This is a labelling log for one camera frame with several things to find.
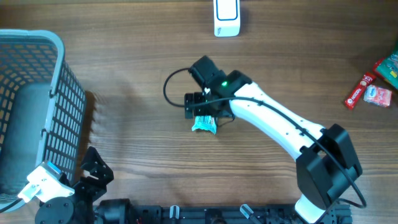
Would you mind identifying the small teal snack packet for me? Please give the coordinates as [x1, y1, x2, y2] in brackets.
[192, 116, 217, 134]

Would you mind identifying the red Nescafe coffee stick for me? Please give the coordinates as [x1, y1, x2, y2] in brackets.
[344, 72, 376, 110]

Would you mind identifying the pink candy packet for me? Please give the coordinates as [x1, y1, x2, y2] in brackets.
[364, 85, 392, 108]

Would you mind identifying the large green snack bag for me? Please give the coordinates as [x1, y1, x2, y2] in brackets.
[373, 44, 397, 90]

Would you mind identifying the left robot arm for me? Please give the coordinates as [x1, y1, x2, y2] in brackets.
[35, 146, 114, 224]

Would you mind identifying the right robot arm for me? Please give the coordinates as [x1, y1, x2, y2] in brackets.
[185, 56, 366, 223]

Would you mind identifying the white barcode scanner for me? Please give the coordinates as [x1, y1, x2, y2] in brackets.
[213, 0, 241, 37]

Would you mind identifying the grey mesh shopping basket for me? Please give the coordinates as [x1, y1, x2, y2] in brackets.
[1, 29, 86, 210]

